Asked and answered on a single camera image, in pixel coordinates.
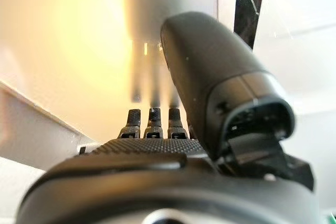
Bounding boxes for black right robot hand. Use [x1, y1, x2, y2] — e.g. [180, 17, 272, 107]
[15, 11, 322, 224]

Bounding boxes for stainless steel fridge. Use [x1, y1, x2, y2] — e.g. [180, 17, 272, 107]
[233, 0, 267, 51]

